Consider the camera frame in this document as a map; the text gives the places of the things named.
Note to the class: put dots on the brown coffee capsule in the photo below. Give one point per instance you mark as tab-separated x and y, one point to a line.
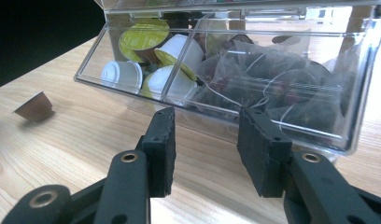
36	107

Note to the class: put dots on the clear organizer with white top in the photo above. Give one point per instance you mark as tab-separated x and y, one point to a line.
179	5

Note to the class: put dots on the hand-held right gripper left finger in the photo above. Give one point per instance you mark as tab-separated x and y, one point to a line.
159	155

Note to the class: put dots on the pile of coffee capsules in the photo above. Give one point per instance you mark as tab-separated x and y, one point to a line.
176	51

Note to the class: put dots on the clear plastic organizer box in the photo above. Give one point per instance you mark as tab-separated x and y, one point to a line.
92	65

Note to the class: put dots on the pile of mesh tea bags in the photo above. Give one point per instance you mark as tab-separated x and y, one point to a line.
272	77

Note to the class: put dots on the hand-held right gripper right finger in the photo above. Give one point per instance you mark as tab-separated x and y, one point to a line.
261	155

